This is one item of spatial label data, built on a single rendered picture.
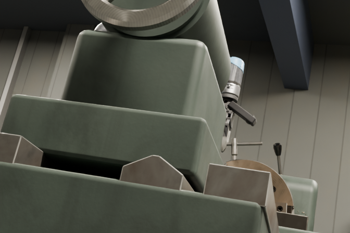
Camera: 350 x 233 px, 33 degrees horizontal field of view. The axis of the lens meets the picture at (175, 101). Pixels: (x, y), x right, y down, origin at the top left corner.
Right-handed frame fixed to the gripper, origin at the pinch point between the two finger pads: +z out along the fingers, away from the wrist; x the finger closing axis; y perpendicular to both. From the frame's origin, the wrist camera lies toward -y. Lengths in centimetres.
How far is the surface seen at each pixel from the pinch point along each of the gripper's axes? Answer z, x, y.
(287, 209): 22.7, 23.3, -25.9
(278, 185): 15.7, 23.4, -22.1
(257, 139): -89, -272, 18
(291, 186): 11.7, 7.8, -25.6
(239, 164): 10.9, 23.4, -9.2
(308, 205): 17.0, 7.9, -31.7
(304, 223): 37, 87, -32
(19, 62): -141, -292, 267
